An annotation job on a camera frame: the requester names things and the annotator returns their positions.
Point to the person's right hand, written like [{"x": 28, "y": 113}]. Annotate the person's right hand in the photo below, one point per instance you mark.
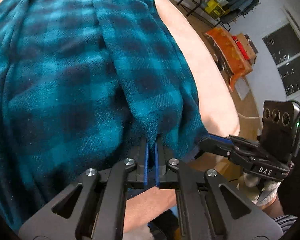
[{"x": 267, "y": 190}]

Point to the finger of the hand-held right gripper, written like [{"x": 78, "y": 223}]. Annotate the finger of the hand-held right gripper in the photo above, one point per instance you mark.
[
  {"x": 215, "y": 148},
  {"x": 218, "y": 138}
]

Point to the person's right forearm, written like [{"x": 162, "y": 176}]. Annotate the person's right forearm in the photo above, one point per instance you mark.
[{"x": 275, "y": 207}]

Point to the cardboard box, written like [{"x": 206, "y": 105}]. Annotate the cardboard box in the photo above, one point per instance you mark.
[{"x": 247, "y": 48}]

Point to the person's striped clothing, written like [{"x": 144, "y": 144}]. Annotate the person's striped clothing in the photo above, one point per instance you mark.
[{"x": 285, "y": 221}]

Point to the dark window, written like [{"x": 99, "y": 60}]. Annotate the dark window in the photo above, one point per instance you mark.
[{"x": 290, "y": 55}]

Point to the teal plaid fleece jacket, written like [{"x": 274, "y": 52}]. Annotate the teal plaid fleece jacket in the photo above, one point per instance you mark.
[{"x": 65, "y": 80}]

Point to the yellow crate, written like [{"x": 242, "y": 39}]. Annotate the yellow crate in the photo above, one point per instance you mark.
[{"x": 215, "y": 8}]

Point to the black clothes rack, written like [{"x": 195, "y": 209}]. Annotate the black clothes rack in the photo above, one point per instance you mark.
[{"x": 200, "y": 0}]

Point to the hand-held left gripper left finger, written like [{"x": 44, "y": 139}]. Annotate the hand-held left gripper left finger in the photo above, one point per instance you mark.
[{"x": 146, "y": 162}]

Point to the orange cloth covered table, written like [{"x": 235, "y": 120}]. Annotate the orange cloth covered table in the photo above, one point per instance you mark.
[{"x": 230, "y": 50}]

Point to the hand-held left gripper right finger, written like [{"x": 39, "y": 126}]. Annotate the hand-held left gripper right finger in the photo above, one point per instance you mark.
[{"x": 157, "y": 165}]

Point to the white flat panel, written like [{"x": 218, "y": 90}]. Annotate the white flat panel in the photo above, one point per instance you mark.
[{"x": 242, "y": 90}]

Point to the hanging dark clothes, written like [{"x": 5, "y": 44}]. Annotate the hanging dark clothes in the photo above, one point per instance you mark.
[{"x": 242, "y": 2}]

